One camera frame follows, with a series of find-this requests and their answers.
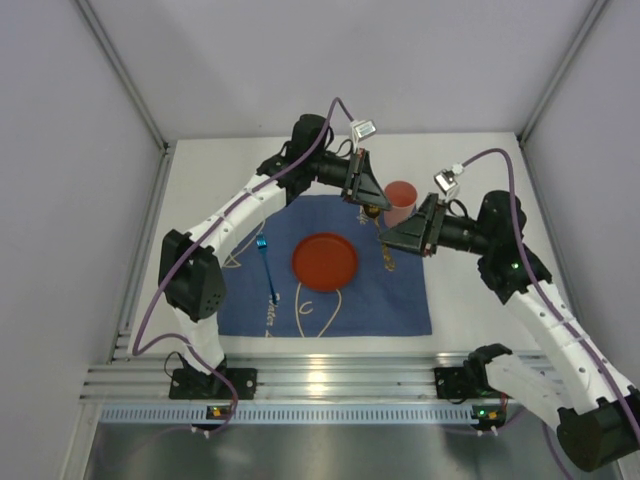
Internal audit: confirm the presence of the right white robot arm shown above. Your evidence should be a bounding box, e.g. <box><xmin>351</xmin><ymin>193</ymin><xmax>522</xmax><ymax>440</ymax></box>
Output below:
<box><xmin>380</xmin><ymin>190</ymin><xmax>639</xmax><ymax>472</ymax></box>

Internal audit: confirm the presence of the blue cloth placemat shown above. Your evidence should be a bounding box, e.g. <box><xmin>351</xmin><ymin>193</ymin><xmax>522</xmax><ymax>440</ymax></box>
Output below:
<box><xmin>217</xmin><ymin>195</ymin><xmax>432</xmax><ymax>338</ymax></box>

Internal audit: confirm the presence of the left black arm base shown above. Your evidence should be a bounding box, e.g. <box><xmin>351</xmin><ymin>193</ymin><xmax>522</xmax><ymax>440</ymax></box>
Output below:
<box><xmin>163</xmin><ymin>351</ymin><xmax>258</xmax><ymax>400</ymax></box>

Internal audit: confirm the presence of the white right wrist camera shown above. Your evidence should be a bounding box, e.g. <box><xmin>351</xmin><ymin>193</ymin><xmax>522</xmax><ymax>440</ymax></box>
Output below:
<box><xmin>433</xmin><ymin>164</ymin><xmax>464</xmax><ymax>200</ymax></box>

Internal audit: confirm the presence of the gold metal spoon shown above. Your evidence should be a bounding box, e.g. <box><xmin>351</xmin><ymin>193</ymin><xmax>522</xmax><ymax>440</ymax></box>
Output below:
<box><xmin>363</xmin><ymin>205</ymin><xmax>396</xmax><ymax>272</ymax></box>

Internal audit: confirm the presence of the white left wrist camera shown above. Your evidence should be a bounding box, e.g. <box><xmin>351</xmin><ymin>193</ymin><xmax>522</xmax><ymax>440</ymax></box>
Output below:
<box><xmin>350</xmin><ymin>120</ymin><xmax>377</xmax><ymax>143</ymax></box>

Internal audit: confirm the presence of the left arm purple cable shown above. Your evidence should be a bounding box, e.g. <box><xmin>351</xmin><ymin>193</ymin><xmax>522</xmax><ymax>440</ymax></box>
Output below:
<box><xmin>132</xmin><ymin>97</ymin><xmax>357</xmax><ymax>436</ymax></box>

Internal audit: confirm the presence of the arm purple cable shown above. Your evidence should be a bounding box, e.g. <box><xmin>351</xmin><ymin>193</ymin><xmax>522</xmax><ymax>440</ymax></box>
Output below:
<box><xmin>132</xmin><ymin>97</ymin><xmax>357</xmax><ymax>436</ymax></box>
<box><xmin>459</xmin><ymin>148</ymin><xmax>640</xmax><ymax>479</ymax></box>

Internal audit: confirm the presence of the aluminium frame rail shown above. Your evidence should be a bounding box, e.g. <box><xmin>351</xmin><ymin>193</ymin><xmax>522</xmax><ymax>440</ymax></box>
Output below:
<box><xmin>79</xmin><ymin>352</ymin><xmax>621</xmax><ymax>401</ymax></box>

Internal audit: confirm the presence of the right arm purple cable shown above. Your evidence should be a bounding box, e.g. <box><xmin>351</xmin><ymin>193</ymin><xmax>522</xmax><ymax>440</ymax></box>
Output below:
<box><xmin>459</xmin><ymin>148</ymin><xmax>640</xmax><ymax>479</ymax></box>

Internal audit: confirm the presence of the orange plastic plate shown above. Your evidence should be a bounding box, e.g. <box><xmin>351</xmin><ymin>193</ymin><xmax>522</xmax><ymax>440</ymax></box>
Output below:
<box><xmin>291</xmin><ymin>232</ymin><xmax>359</xmax><ymax>293</ymax></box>

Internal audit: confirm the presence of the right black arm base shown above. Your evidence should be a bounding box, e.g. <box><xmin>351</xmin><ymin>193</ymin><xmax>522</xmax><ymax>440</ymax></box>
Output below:
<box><xmin>433</xmin><ymin>367</ymin><xmax>501</xmax><ymax>403</ymax></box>

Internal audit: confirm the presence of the pink plastic cup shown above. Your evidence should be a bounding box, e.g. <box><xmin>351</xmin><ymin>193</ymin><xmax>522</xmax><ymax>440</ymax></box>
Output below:
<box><xmin>383</xmin><ymin>180</ymin><xmax>418</xmax><ymax>228</ymax></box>

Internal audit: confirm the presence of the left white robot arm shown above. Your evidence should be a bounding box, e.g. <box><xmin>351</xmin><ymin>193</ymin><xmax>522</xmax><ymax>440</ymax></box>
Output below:
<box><xmin>158</xmin><ymin>114</ymin><xmax>391</xmax><ymax>377</ymax></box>

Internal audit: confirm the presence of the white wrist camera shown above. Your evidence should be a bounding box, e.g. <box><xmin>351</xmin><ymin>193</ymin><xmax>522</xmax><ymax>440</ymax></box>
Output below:
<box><xmin>433</xmin><ymin>164</ymin><xmax>464</xmax><ymax>200</ymax></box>
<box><xmin>350</xmin><ymin>120</ymin><xmax>377</xmax><ymax>143</ymax></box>

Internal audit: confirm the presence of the perforated grey cable duct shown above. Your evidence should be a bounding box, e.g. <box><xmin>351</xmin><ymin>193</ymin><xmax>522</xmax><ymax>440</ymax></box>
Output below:
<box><xmin>99</xmin><ymin>405</ymin><xmax>531</xmax><ymax>425</ymax></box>

